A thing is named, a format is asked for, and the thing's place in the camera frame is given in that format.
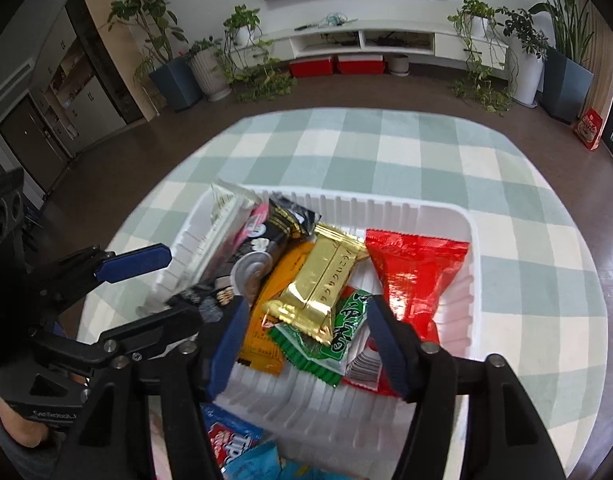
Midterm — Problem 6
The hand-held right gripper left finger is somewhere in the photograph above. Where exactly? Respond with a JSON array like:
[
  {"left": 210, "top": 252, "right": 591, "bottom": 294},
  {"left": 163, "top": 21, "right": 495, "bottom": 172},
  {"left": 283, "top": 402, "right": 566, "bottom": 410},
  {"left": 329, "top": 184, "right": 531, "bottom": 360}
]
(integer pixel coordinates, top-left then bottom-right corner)
[{"left": 61, "top": 297, "right": 250, "bottom": 480}]

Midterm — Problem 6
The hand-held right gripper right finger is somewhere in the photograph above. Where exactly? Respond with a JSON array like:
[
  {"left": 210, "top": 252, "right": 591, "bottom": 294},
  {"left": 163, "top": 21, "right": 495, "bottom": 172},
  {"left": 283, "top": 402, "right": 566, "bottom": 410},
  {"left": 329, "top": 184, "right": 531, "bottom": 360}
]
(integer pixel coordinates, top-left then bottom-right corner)
[{"left": 365, "top": 295, "right": 570, "bottom": 480}]

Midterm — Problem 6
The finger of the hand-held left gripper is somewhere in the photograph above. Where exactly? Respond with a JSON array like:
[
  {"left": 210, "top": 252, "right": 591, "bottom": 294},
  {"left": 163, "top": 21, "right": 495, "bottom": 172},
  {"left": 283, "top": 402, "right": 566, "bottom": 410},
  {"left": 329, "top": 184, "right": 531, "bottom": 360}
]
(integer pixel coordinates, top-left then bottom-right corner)
[
  {"left": 32, "top": 304, "right": 204, "bottom": 377},
  {"left": 36, "top": 243, "right": 172, "bottom": 312}
]

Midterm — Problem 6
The black white snack packet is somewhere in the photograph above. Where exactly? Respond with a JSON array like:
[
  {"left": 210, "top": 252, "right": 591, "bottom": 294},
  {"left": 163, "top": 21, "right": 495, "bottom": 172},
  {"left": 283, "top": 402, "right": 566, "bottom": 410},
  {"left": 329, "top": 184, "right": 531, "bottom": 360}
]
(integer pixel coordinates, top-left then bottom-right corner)
[{"left": 169, "top": 282, "right": 237, "bottom": 323}]

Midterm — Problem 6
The green snack packet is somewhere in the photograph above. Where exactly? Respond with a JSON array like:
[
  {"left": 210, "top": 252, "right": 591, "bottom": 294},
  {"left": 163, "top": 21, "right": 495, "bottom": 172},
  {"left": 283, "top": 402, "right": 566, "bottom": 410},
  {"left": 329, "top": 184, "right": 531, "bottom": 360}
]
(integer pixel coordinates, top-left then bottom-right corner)
[{"left": 266, "top": 285, "right": 375, "bottom": 388}]

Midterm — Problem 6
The orange snack packet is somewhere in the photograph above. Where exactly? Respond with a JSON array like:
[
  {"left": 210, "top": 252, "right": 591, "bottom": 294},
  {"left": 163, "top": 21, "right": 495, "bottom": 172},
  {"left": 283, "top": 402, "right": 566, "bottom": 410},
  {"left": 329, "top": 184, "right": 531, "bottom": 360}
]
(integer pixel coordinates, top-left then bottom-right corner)
[{"left": 236, "top": 240, "right": 317, "bottom": 377}]

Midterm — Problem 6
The light blue snack packet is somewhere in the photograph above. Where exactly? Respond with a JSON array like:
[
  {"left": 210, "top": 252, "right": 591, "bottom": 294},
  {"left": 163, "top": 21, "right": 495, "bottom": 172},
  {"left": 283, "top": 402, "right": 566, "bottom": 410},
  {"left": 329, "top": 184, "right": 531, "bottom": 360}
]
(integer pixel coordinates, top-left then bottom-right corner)
[{"left": 221, "top": 440, "right": 332, "bottom": 480}]

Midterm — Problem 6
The white plastic tray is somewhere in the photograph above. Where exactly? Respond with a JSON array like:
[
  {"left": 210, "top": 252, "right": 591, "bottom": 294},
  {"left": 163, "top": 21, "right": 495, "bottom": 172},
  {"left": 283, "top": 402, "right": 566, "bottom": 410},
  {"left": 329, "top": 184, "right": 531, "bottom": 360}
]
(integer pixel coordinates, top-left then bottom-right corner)
[{"left": 151, "top": 185, "right": 482, "bottom": 443}]

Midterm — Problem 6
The black gold snack packet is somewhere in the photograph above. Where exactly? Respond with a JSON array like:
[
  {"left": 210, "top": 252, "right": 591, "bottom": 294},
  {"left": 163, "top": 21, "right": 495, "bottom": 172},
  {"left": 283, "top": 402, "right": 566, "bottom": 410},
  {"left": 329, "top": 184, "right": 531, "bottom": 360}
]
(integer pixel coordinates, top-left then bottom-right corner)
[{"left": 230, "top": 197, "right": 321, "bottom": 298}]

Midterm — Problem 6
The person's left forearm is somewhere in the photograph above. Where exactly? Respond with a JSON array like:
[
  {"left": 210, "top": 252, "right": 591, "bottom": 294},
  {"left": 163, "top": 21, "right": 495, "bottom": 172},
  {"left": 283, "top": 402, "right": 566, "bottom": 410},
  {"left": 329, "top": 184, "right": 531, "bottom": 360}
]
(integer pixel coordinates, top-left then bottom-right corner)
[{"left": 0, "top": 400, "right": 67, "bottom": 480}]

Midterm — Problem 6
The person's left hand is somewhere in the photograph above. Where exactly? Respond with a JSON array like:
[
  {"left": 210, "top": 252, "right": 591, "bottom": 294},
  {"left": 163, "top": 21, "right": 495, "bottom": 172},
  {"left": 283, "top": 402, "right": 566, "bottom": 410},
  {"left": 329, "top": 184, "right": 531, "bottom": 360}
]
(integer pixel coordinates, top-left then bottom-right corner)
[{"left": 0, "top": 397, "right": 54, "bottom": 449}]

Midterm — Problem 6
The blue red snack packet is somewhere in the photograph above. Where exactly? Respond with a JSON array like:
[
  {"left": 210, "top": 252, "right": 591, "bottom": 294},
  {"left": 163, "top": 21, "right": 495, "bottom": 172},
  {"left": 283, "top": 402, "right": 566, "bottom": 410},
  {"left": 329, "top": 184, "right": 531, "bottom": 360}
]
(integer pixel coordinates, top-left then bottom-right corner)
[{"left": 201, "top": 402, "right": 264, "bottom": 468}]

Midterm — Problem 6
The dark door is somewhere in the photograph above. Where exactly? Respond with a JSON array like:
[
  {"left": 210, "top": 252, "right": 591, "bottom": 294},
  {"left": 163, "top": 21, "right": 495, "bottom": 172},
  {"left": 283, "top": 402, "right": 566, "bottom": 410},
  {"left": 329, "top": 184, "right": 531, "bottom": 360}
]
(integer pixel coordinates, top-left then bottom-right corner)
[{"left": 0, "top": 95, "right": 70, "bottom": 197}]

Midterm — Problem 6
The leafy tree in blue pot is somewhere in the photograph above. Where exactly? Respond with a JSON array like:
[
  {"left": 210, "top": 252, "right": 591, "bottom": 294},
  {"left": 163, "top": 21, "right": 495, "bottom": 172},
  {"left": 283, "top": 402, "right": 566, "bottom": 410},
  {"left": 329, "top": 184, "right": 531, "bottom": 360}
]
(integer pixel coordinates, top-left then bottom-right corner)
[{"left": 108, "top": 0, "right": 202, "bottom": 112}]

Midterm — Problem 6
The plant in ribbed white pot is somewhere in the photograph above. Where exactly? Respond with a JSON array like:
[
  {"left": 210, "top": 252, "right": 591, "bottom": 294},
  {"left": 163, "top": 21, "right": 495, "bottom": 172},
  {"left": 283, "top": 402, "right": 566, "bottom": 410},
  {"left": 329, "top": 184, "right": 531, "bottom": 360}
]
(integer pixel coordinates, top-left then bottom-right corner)
[{"left": 186, "top": 37, "right": 232, "bottom": 101}]

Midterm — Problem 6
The air conditioner unit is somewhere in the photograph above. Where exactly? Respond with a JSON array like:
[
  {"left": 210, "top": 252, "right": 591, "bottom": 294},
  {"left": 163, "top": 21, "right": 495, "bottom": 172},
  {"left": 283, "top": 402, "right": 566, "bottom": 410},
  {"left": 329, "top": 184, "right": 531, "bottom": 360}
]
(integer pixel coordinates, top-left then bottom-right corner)
[{"left": 0, "top": 62, "right": 34, "bottom": 111}]

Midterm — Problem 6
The trailing plant in white pot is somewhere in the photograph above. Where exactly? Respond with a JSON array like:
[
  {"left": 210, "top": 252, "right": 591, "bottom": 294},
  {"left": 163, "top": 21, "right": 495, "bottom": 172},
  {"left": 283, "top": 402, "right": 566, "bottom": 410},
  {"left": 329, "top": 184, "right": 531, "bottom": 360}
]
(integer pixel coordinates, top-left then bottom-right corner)
[
  {"left": 447, "top": 0, "right": 512, "bottom": 113},
  {"left": 221, "top": 5, "right": 297, "bottom": 103}
]

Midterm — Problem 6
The red bag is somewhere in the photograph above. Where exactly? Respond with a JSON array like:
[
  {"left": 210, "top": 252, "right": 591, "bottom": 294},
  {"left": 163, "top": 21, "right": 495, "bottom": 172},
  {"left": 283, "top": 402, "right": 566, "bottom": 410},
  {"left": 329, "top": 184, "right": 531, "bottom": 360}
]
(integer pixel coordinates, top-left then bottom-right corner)
[{"left": 573, "top": 108, "right": 603, "bottom": 152}]

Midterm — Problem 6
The bushy plant in tall white pot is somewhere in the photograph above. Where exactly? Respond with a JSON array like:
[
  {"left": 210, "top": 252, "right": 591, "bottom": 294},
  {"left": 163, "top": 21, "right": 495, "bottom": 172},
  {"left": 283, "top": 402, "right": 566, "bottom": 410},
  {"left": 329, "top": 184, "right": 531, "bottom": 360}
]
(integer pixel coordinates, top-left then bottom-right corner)
[{"left": 497, "top": 7, "right": 550, "bottom": 108}]

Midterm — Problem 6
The white television cabinet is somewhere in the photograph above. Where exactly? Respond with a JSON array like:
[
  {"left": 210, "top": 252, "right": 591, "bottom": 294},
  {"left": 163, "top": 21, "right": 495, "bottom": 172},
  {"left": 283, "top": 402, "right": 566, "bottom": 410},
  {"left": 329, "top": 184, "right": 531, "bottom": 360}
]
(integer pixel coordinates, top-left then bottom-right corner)
[{"left": 246, "top": 22, "right": 510, "bottom": 72}]

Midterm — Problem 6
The broad-leaf plant in blue pot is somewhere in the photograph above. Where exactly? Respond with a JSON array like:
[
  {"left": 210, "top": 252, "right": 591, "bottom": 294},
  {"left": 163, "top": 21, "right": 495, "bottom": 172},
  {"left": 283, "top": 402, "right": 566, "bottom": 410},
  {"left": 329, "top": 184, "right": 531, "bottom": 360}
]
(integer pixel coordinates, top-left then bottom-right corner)
[{"left": 519, "top": 0, "right": 595, "bottom": 125}]

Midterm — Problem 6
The wooden slat panel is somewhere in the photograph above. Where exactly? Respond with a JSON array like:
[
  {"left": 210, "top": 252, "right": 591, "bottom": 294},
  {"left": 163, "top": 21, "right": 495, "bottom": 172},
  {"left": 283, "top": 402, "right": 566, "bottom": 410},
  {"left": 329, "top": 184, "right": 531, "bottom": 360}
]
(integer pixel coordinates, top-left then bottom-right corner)
[{"left": 579, "top": 0, "right": 613, "bottom": 126}]

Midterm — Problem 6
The wooden wall cabinet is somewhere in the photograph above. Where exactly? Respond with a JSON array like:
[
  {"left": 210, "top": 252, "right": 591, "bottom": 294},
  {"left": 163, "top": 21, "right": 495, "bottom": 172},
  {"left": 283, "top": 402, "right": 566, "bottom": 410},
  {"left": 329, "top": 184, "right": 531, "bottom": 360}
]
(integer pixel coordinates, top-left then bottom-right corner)
[{"left": 29, "top": 0, "right": 160, "bottom": 160}]

